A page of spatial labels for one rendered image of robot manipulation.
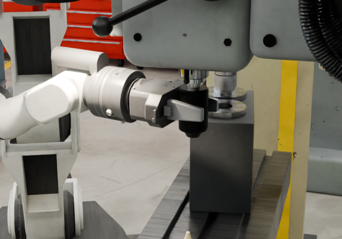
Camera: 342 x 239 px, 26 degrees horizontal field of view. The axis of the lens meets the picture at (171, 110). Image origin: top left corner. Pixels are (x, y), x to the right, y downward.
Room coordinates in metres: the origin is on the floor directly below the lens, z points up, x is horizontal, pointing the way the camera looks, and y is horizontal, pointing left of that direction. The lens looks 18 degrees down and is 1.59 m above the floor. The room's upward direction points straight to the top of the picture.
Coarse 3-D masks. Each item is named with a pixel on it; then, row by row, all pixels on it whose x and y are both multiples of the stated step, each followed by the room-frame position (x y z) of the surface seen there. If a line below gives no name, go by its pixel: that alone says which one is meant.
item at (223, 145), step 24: (216, 96) 1.43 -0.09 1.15; (240, 96) 1.43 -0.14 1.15; (216, 120) 1.32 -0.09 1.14; (240, 120) 1.32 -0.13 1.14; (192, 144) 1.31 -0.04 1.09; (216, 144) 1.31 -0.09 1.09; (240, 144) 1.30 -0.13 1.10; (192, 168) 1.31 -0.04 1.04; (216, 168) 1.31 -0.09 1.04; (240, 168) 1.30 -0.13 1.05; (192, 192) 1.31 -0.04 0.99; (216, 192) 1.31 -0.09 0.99; (240, 192) 1.30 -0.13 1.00
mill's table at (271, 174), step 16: (256, 160) 1.58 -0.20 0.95; (272, 160) 1.58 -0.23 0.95; (288, 160) 1.58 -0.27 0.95; (176, 176) 1.49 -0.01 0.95; (256, 176) 1.49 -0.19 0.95; (272, 176) 1.48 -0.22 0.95; (288, 176) 1.57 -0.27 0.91; (176, 192) 1.40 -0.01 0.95; (256, 192) 1.43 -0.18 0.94; (272, 192) 1.40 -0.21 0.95; (160, 208) 1.33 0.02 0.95; (176, 208) 1.33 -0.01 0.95; (256, 208) 1.33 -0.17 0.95; (272, 208) 1.33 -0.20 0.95; (160, 224) 1.26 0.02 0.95; (176, 224) 1.28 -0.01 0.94; (192, 224) 1.26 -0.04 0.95; (208, 224) 1.28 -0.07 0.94; (224, 224) 1.26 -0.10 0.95; (240, 224) 1.28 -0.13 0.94; (256, 224) 1.26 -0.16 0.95; (272, 224) 1.27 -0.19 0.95
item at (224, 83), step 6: (216, 72) 1.45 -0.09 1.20; (222, 72) 1.44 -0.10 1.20; (228, 72) 1.44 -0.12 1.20; (234, 72) 1.45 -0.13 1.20; (216, 78) 1.45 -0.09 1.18; (222, 78) 1.44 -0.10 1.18; (228, 78) 1.44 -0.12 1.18; (234, 78) 1.45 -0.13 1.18; (216, 84) 1.45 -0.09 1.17; (222, 84) 1.44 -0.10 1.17; (228, 84) 1.44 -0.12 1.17; (234, 84) 1.45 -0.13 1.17; (216, 90) 1.45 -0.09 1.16; (222, 90) 1.44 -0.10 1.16; (228, 90) 1.44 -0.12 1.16; (234, 90) 1.45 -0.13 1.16
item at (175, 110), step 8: (168, 104) 1.10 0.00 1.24; (176, 104) 1.10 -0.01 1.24; (184, 104) 1.09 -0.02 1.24; (168, 112) 1.09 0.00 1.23; (176, 112) 1.10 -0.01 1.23; (184, 112) 1.09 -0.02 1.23; (192, 112) 1.08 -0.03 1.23; (200, 112) 1.08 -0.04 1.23; (176, 120) 1.10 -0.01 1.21; (184, 120) 1.09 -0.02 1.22; (192, 120) 1.08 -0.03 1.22; (200, 120) 1.08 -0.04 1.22
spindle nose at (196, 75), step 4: (180, 72) 1.11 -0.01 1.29; (192, 72) 1.09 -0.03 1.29; (196, 72) 1.09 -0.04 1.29; (200, 72) 1.10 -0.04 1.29; (204, 72) 1.10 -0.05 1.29; (208, 72) 1.11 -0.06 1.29; (180, 76) 1.11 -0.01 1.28; (192, 76) 1.09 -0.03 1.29; (196, 76) 1.09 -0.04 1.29; (200, 76) 1.10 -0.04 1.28; (204, 76) 1.10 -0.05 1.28
